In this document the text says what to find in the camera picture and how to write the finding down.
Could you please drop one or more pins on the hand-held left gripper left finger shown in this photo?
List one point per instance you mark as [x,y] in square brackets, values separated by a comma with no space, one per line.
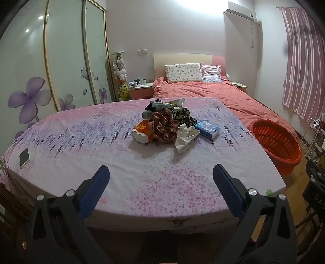
[95,193]

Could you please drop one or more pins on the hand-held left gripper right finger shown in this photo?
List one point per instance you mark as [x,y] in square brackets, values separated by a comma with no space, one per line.
[227,193]

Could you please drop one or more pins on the orange plastic basket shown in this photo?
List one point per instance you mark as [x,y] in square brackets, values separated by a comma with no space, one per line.
[276,144]

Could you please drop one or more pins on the floral pink tablecloth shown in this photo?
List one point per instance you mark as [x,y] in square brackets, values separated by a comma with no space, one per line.
[139,162]

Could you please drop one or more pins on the blue tissue pack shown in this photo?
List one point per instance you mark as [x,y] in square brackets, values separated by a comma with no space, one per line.
[208,129]

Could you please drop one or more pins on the white crumpled cloth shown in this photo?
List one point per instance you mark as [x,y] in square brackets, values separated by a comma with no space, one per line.
[185,138]

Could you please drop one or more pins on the orange white sock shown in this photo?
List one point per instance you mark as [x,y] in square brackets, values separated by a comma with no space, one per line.
[142,130]

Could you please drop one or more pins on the white smartphone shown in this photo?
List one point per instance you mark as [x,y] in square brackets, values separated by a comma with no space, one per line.
[24,158]

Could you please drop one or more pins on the black floral cloth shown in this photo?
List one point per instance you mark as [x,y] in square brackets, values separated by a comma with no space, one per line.
[184,115]

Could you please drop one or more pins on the brown plaid cloth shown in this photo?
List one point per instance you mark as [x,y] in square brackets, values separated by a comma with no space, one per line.
[162,124]

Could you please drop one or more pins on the coral duvet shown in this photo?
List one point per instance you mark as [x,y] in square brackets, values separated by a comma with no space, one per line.
[215,94]

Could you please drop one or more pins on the yellow green snack packet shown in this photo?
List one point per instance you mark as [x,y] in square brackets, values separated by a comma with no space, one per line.
[175,102]

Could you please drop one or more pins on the green plush toy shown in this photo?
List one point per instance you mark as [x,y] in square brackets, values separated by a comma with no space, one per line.
[124,91]

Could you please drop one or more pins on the pink nightstand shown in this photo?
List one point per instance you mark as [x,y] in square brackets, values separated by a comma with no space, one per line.
[240,85]
[141,92]

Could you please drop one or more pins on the striped pink pillow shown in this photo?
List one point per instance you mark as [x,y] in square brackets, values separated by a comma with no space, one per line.
[212,73]

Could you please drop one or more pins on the plush toy tower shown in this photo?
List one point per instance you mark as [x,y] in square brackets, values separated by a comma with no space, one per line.
[119,68]

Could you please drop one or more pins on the floral white pillow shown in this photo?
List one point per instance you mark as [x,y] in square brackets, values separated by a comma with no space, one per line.
[182,72]

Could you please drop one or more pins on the striped pink curtain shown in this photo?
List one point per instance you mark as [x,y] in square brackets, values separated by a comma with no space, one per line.
[304,58]

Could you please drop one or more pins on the flower print wardrobe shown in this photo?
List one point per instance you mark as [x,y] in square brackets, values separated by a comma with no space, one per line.
[50,63]

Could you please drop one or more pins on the cream pink headboard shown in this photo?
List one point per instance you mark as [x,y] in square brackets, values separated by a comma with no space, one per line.
[182,59]

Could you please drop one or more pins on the white air conditioner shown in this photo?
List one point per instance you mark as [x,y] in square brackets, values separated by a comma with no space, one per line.
[240,12]

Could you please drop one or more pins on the white wall switch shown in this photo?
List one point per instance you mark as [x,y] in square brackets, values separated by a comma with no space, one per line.
[143,51]

